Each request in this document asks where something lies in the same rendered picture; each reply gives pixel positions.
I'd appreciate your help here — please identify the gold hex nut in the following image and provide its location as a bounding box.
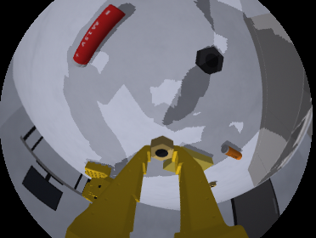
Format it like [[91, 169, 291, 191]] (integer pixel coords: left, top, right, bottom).
[[209, 182, 216, 188], [150, 135, 174, 161]]

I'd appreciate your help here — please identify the black hex nut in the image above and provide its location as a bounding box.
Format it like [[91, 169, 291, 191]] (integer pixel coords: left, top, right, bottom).
[[195, 47, 224, 75]]

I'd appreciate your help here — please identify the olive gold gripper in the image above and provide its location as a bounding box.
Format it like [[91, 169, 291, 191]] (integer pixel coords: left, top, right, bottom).
[[65, 145, 249, 238]]

